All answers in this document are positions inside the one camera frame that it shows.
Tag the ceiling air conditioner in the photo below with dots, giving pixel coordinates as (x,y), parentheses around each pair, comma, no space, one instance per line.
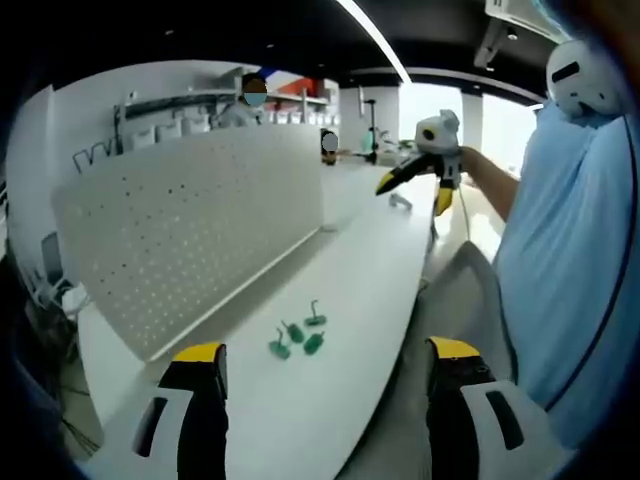
(520,25)

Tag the white chest-worn device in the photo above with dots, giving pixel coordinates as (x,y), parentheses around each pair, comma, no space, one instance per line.
(582,75)

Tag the person in light blue shirt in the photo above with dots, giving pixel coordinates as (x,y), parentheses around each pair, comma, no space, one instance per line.
(565,250)

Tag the small white bracket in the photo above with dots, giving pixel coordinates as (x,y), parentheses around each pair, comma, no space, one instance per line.
(400,202)

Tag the white perforated mounting plate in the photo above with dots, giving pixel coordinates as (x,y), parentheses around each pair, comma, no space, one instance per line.
(190,225)

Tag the ceiling light strip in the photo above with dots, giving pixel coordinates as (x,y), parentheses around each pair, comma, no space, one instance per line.
(380,35)

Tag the shelf with white bins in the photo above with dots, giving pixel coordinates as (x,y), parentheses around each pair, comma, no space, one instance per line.
(200,115)

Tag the kick scooter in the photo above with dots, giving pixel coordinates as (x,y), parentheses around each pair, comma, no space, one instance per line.
(372,140)

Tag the green hook assembly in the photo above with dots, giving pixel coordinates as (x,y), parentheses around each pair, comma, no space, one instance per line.
(280,349)
(316,318)
(314,343)
(295,333)

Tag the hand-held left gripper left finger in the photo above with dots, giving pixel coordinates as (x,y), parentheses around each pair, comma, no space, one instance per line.
(200,425)

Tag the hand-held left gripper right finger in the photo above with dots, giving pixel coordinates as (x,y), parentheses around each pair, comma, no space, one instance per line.
(450,425)

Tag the grey office chair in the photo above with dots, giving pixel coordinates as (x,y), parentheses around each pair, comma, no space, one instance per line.
(52,257)

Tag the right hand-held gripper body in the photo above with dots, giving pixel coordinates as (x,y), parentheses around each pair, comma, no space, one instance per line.
(442,135)

